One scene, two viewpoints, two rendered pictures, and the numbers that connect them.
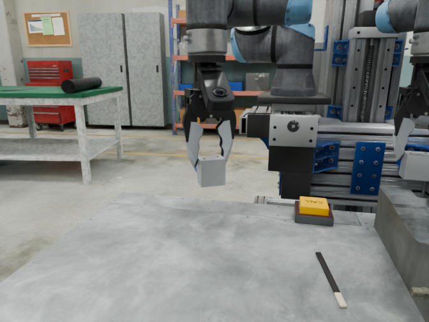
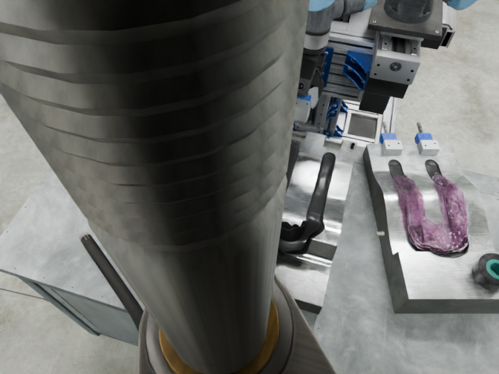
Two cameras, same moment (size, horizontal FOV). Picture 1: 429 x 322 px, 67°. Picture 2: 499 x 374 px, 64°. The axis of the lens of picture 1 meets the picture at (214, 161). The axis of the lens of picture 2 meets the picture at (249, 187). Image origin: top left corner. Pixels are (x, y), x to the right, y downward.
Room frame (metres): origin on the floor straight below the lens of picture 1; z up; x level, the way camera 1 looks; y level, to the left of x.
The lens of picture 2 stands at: (-0.23, -0.34, 1.80)
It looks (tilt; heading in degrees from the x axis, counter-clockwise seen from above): 56 degrees down; 5
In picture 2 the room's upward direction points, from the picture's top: straight up
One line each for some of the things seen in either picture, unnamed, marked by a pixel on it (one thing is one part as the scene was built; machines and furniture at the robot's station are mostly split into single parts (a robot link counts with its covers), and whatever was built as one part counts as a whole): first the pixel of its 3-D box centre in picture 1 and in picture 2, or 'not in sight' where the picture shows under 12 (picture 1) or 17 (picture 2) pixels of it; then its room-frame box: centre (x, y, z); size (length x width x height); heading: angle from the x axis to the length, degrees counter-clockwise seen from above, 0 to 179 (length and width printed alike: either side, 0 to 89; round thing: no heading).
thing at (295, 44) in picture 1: (293, 42); not in sight; (1.12, -0.26, 1.20); 0.13 x 0.12 x 0.14; 74
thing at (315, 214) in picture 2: not in sight; (301, 191); (0.37, -0.43, 0.92); 0.35 x 0.16 x 0.09; 168
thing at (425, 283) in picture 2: not in sight; (429, 214); (0.36, -0.78, 0.86); 0.50 x 0.26 x 0.11; 5
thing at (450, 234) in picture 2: not in sight; (433, 205); (0.36, -0.78, 0.90); 0.26 x 0.18 x 0.08; 5
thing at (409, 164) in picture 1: (408, 160); (304, 99); (0.69, -0.43, 0.93); 0.13 x 0.05 x 0.05; 165
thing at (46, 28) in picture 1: (47, 29); not in sight; (6.35, 3.06, 1.80); 0.90 x 0.03 x 0.60; 82
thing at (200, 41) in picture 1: (205, 44); not in sight; (0.64, 0.02, 1.17); 0.08 x 0.08 x 0.05
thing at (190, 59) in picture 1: (205, 88); not in sight; (0.64, 0.02, 1.09); 0.09 x 0.08 x 0.12; 16
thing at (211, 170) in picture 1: (205, 164); not in sight; (0.66, 0.02, 0.93); 0.13 x 0.05 x 0.05; 16
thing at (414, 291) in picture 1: (419, 292); not in sight; (0.36, -0.27, 0.84); 0.02 x 0.01 x 0.02; 78
